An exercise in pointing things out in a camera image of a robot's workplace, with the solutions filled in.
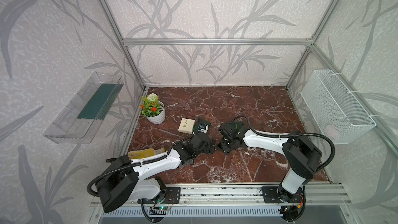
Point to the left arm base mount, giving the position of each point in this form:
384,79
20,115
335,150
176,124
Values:
168,195

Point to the potted flower plant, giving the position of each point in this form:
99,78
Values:
153,109

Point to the green box base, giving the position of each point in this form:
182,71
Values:
226,149

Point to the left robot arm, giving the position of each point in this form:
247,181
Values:
127,177

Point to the pink object in basket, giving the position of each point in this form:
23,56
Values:
332,131

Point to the yellow paper tag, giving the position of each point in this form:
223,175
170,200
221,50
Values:
141,154

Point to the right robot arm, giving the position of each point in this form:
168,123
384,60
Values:
302,155

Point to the white wire mesh basket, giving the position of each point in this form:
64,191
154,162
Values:
331,102

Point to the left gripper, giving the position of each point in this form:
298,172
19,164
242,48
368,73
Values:
207,147

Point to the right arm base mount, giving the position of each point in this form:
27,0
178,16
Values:
276,194

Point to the green jewelry box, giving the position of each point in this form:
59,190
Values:
201,125

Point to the clear plastic wall tray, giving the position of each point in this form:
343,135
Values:
83,116

